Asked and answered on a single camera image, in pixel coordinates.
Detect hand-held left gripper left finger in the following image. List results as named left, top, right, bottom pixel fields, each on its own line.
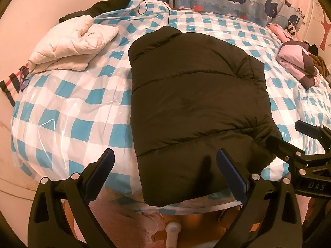
left=27, top=148, right=115, bottom=248

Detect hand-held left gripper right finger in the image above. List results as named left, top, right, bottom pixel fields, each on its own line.
left=216, top=148, right=303, bottom=248

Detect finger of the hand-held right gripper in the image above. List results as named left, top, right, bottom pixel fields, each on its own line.
left=295, top=120, right=331, bottom=148
left=266, top=134, right=312, bottom=180

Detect black puffer jacket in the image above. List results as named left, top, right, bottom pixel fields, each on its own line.
left=128, top=26, right=283, bottom=208

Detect pink fluffy cloth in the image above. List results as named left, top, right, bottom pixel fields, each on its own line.
left=74, top=195, right=166, bottom=248

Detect blue checked bed cover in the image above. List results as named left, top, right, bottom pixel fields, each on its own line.
left=10, top=0, right=331, bottom=216

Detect brown crumpled clothing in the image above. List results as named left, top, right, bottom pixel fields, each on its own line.
left=304, top=41, right=331, bottom=79

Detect pink and grey jacket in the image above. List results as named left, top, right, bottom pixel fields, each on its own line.
left=275, top=39, right=321, bottom=89

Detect white plastic object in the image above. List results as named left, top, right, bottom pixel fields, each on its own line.
left=165, top=222, right=180, bottom=248

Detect black white striped cloth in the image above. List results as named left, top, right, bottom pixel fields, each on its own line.
left=287, top=20, right=298, bottom=35

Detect eyeglasses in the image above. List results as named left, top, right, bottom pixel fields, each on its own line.
left=18, top=67, right=31, bottom=93

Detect white puffer jacket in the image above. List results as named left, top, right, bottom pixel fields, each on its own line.
left=27, top=15, right=119, bottom=73

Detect dark crumpled jacket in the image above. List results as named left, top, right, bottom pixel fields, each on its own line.
left=58, top=0, right=133, bottom=24

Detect brown tree wall sticker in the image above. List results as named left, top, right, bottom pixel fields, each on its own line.
left=319, top=4, right=331, bottom=52

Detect black cable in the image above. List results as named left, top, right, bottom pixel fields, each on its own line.
left=136, top=0, right=171, bottom=24

